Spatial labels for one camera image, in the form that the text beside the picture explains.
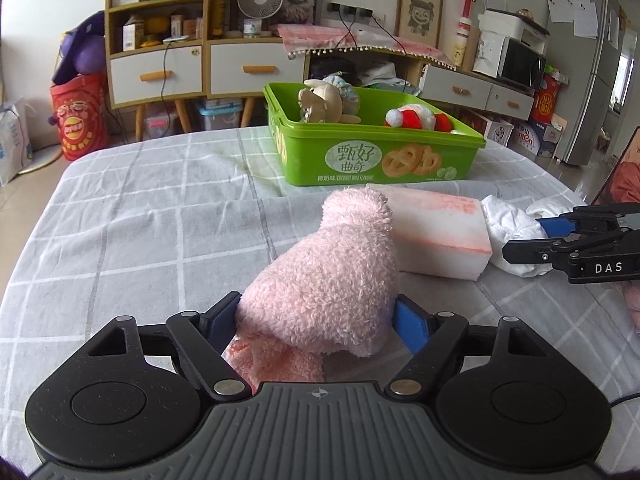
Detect white shopping bag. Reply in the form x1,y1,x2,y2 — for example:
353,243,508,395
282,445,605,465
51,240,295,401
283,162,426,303
0,99,34,187

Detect grey refrigerator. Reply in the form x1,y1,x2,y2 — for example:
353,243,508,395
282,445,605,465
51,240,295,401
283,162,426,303
544,0,626,167

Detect santa plush toy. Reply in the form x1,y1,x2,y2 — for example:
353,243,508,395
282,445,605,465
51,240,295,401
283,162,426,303
384,103,457,135

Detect white cloth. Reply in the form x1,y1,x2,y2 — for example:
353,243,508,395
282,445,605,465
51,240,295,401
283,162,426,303
526,197,587,220
481,194,554,277

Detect long low wooden cabinet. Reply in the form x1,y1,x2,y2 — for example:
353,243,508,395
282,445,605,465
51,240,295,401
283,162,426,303
305,44,539,124

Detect clear box with blue lid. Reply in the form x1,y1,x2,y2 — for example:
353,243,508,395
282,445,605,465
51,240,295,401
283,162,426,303
197,99,244,134

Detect red printed bag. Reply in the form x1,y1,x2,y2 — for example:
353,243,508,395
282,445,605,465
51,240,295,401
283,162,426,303
48,72,111,162

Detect black cable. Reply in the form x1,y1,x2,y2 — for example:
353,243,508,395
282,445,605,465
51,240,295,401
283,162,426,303
159,41,174,127

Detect framed cartoon girl picture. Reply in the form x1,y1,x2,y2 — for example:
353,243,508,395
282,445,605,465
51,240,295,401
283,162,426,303
394,0,445,51

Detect small white carton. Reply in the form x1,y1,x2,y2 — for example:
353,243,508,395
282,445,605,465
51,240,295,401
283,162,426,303
122,14,146,52

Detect pink fluffy sock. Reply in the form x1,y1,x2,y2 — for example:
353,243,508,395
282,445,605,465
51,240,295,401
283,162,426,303
227,186,401,396

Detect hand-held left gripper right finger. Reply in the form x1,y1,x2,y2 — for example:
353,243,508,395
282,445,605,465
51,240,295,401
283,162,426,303
384,294,526,396

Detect wooden shelf cabinet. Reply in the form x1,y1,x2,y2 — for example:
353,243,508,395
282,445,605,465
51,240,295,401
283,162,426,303
104,0,311,144

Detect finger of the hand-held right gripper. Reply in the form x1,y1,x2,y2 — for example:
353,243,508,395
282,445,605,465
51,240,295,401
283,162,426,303
537,202,640,238
502,230,626,267

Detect black microwave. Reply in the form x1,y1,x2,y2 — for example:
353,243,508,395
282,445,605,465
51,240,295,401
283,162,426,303
497,36,547,92

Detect beige plush doll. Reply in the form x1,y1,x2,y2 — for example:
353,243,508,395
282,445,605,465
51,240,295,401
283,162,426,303
298,75,362,125

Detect wall power sockets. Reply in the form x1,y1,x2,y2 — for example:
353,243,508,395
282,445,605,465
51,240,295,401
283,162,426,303
327,2,376,20

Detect white sponge block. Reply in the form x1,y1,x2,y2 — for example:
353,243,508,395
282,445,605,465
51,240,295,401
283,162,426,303
365,183,494,281

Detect white low cabinet drawer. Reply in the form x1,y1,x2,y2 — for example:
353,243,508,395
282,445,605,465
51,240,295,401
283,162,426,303
487,84,535,121
419,65,494,104

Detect green plastic box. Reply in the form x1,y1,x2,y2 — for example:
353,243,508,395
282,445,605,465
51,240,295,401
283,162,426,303
263,81,487,189

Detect white box with red print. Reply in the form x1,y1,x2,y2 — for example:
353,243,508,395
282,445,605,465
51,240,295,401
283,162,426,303
462,109,515,147

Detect white appliance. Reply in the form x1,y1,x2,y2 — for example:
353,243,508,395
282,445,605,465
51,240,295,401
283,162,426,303
484,8,550,56

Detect pink table runner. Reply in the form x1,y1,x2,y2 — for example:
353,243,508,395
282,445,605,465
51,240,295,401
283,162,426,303
270,22,457,72

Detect purple plush toy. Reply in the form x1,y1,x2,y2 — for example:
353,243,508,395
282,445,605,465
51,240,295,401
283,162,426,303
52,12,107,86

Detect small clear storage box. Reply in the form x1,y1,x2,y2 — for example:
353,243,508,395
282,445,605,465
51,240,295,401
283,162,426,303
142,112,179,140

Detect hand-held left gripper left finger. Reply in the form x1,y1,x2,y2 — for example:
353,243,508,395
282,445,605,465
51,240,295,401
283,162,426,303
87,291,253,402

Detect cream bottle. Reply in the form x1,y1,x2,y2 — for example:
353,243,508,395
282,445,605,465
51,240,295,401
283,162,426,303
452,16,474,67

